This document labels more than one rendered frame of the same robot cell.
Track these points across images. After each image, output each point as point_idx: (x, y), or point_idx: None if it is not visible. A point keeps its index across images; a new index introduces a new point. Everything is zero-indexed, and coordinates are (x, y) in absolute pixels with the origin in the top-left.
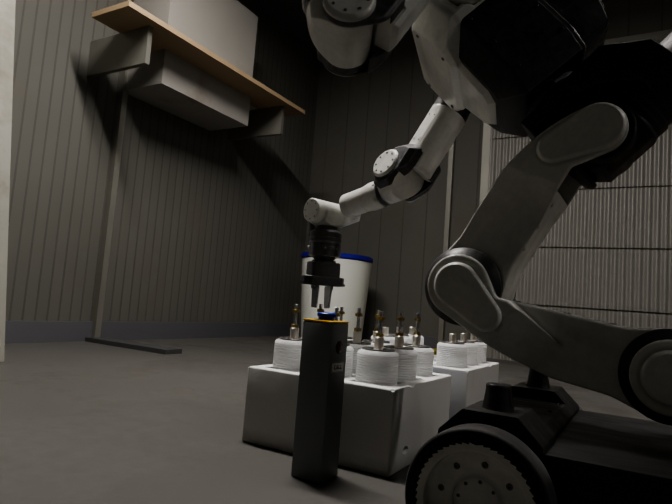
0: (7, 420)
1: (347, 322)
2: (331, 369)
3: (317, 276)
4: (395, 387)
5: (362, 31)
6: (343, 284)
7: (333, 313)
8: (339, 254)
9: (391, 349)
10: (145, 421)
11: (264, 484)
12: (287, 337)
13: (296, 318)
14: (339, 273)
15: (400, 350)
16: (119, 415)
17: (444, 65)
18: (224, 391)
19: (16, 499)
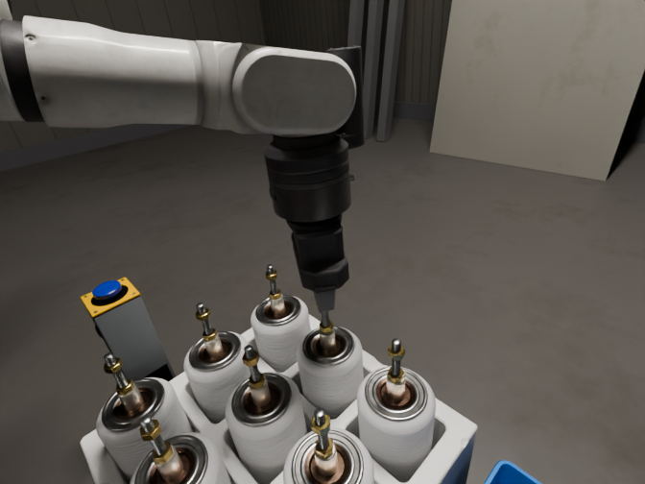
0: (361, 236)
1: (91, 315)
2: (105, 343)
3: (292, 239)
4: (91, 449)
5: None
6: (314, 286)
7: (93, 292)
8: (285, 212)
9: (122, 426)
10: (374, 293)
11: None
12: (291, 302)
13: (271, 285)
14: (299, 256)
15: (141, 461)
16: (394, 276)
17: None
18: (611, 349)
19: (201, 273)
